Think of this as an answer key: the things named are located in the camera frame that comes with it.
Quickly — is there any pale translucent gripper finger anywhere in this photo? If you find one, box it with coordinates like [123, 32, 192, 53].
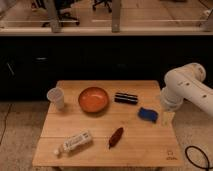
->
[162, 111, 175, 126]

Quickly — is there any dark red pepper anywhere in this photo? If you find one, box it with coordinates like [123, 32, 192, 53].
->
[109, 127, 124, 147]

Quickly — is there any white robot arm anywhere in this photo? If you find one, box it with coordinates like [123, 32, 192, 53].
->
[159, 63, 213, 126]

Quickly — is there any blue sponge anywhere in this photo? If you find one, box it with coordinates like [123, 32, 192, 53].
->
[138, 107, 158, 122]

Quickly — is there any black rectangular box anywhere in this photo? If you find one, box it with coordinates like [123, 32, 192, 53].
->
[114, 93, 138, 105]

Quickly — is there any wooden table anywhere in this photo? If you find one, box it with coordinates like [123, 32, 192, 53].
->
[33, 80, 183, 167]

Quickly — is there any orange bowl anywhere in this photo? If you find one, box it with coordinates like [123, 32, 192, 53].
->
[78, 87, 109, 113]

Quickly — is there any white plastic bottle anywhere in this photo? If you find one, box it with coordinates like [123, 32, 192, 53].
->
[54, 131, 93, 156]

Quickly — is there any black office chair base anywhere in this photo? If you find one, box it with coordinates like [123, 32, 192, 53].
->
[41, 0, 81, 28]

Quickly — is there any black cable on floor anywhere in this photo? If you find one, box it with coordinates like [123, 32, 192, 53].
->
[184, 145, 212, 171]

